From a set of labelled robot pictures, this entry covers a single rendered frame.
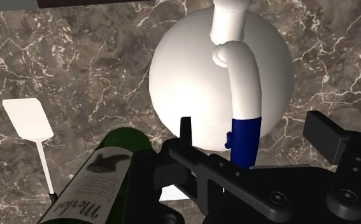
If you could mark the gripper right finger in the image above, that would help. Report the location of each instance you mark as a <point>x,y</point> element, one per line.
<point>351,173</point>

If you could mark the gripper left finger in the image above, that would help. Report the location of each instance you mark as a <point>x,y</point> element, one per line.
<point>229,178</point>

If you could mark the green wine bottle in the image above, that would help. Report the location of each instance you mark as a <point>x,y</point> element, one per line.
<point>99,186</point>

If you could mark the white spatula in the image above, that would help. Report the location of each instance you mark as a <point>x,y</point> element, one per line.
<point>28,118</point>

